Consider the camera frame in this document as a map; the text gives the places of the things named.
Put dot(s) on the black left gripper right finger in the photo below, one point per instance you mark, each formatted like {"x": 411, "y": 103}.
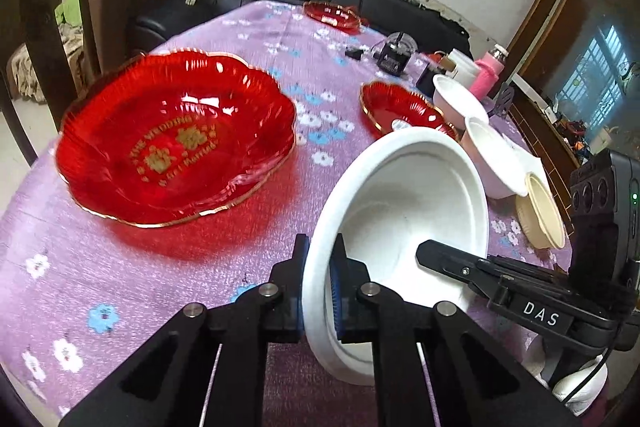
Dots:
{"x": 434, "y": 366}

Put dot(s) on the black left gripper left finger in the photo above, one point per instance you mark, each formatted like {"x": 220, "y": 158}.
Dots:
{"x": 204, "y": 365}

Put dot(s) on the beige paper bowl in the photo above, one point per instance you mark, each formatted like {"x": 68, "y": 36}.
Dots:
{"x": 539, "y": 216}

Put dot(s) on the white foam bowl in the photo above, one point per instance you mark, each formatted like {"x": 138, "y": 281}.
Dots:
{"x": 410, "y": 186}
{"x": 456, "y": 102}
{"x": 501, "y": 163}

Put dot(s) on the large red glass plate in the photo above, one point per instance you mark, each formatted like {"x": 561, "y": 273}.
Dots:
{"x": 172, "y": 137}

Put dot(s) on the small red gold-rimmed plate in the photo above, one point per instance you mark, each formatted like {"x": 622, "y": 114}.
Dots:
{"x": 389, "y": 107}

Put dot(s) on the gloved right hand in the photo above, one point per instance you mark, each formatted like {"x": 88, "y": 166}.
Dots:
{"x": 580, "y": 389}

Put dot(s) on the purple floral tablecloth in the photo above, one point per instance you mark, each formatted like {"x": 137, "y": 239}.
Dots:
{"x": 80, "y": 293}

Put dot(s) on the purple phone stand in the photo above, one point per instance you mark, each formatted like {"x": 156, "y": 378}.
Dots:
{"x": 503, "y": 101}

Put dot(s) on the pink sleeved thermos bottle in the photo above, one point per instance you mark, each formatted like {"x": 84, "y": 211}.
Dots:
{"x": 491, "y": 66}

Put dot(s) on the white plastic jar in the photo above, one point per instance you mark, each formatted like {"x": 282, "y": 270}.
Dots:
{"x": 465, "y": 70}

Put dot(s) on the black grinder with wooden knob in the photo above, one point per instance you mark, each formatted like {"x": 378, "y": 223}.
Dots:
{"x": 436, "y": 63}

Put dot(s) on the black cylindrical pump device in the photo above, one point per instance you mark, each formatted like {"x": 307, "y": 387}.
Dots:
{"x": 396, "y": 52}

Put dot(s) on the black power adapter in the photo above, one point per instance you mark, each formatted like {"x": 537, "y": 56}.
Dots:
{"x": 354, "y": 53}

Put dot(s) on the far red glass plate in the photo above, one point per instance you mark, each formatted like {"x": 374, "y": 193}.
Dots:
{"x": 336, "y": 16}

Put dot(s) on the black leather sofa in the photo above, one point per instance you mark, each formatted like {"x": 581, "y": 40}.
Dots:
{"x": 161, "y": 20}

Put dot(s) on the dark wooden chair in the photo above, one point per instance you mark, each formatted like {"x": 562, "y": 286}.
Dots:
{"x": 45, "y": 48}

